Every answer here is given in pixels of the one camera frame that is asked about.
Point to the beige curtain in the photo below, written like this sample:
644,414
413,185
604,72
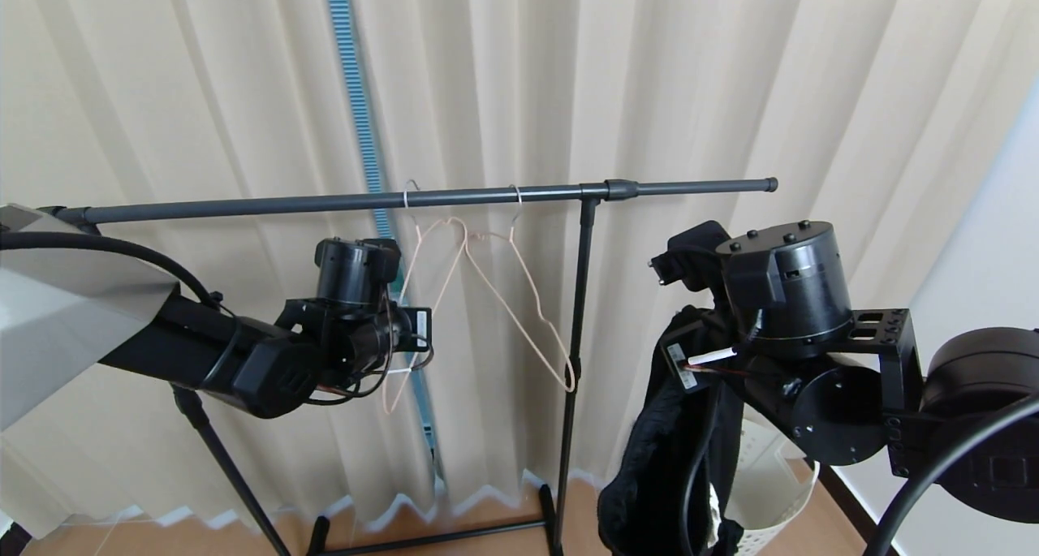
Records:
690,77
162,93

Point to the white laundry basket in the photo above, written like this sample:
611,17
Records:
771,491

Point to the black knit garment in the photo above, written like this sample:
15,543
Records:
649,459

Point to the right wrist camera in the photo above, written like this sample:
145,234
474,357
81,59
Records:
690,256

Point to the pink clothes hanger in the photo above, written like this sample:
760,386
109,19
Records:
528,329
426,329

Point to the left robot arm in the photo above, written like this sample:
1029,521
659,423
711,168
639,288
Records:
73,312

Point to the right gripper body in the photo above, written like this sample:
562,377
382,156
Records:
702,337

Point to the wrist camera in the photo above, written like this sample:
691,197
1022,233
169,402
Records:
381,260
690,256

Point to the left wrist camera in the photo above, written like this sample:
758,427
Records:
381,260

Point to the black clothes rack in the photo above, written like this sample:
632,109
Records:
284,204

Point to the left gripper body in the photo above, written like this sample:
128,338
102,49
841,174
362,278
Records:
381,341

